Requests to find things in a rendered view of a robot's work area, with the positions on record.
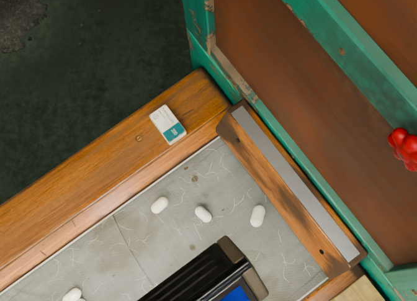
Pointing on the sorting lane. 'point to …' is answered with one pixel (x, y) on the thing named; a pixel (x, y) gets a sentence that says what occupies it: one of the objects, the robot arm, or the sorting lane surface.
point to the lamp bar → (213, 278)
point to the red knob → (404, 147)
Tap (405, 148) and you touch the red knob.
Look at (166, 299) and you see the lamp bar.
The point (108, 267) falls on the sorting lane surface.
